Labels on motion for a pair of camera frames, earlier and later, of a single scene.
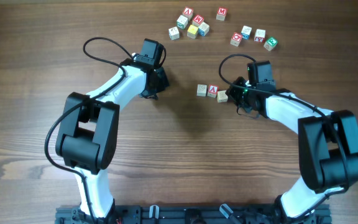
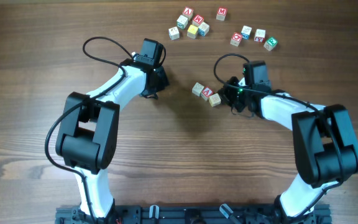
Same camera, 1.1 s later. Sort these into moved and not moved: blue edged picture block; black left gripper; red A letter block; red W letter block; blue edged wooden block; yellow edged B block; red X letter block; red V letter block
Moved: yellow edged B block; red A letter block
Not moved: red W letter block; black left gripper; blue edged picture block; blue edged wooden block; red V letter block; red X letter block
